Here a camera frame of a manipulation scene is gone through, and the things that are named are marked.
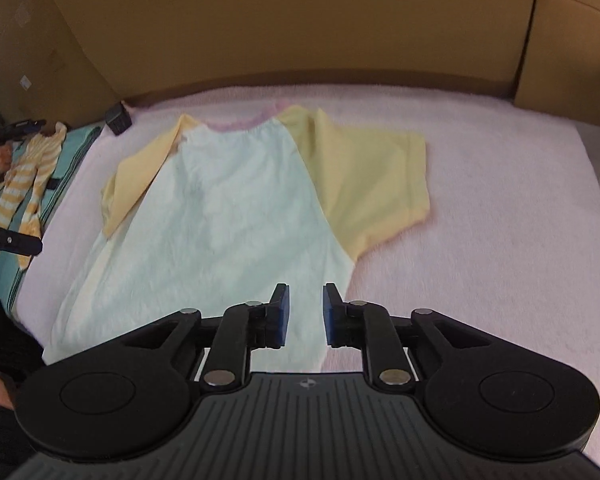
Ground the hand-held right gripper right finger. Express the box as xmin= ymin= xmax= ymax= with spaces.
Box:
xmin=322 ymin=282 xmax=492 ymax=392

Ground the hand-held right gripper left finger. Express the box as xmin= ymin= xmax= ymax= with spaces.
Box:
xmin=115 ymin=282 xmax=292 ymax=392

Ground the large wide cardboard box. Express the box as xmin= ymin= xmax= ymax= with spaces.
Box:
xmin=35 ymin=0 xmax=538 ymax=111

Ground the cardboard box with small label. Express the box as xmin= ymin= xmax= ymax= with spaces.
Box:
xmin=0 ymin=0 xmax=126 ymax=131

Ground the yellow striped garment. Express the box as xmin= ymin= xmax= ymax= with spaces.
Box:
xmin=0 ymin=121 xmax=68 ymax=268

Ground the pale green yellow-sleeved T-shirt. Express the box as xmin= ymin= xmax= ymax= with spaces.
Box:
xmin=42 ymin=103 xmax=433 ymax=376

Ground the green cloth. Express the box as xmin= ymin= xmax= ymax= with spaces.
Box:
xmin=0 ymin=125 xmax=103 ymax=311

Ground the black power adapter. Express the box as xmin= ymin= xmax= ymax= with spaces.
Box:
xmin=105 ymin=102 xmax=133 ymax=136

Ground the pink terry towel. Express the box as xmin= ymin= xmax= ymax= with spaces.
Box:
xmin=10 ymin=82 xmax=600 ymax=471

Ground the low plain cardboard box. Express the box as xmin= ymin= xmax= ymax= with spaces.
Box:
xmin=515 ymin=0 xmax=600 ymax=128

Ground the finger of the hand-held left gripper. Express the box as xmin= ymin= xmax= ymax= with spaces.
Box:
xmin=0 ymin=223 xmax=44 ymax=256
xmin=0 ymin=118 xmax=47 ymax=145

